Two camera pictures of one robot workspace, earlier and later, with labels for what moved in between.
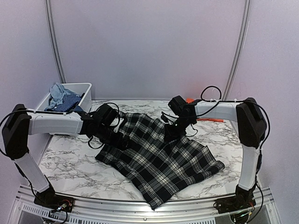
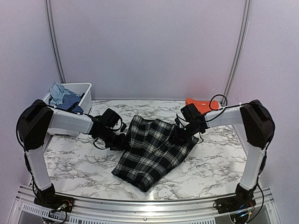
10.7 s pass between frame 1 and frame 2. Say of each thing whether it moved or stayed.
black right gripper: moved
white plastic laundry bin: stayed
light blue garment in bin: stayed
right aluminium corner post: stayed
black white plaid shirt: moved
